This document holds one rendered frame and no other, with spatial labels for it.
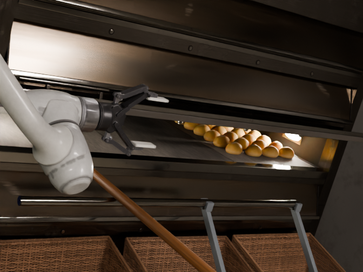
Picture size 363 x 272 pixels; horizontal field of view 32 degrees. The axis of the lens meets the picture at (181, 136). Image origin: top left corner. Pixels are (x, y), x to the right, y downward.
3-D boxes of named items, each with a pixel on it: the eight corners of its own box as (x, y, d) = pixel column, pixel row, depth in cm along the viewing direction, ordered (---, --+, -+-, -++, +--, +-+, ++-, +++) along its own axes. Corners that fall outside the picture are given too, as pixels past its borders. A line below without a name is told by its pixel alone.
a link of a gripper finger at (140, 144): (135, 144, 174) (135, 147, 174) (156, 145, 178) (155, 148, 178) (130, 140, 176) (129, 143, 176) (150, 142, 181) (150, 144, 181)
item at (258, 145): (161, 114, 344) (163, 105, 343) (225, 122, 374) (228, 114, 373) (230, 155, 299) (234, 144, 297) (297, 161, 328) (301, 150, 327)
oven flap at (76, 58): (3, 76, 204) (8, 14, 205) (345, 124, 316) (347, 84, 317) (9, 75, 201) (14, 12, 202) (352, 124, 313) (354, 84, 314)
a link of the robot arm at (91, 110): (62, 124, 166) (82, 126, 169) (77, 136, 159) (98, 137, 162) (70, 91, 164) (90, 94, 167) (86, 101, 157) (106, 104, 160)
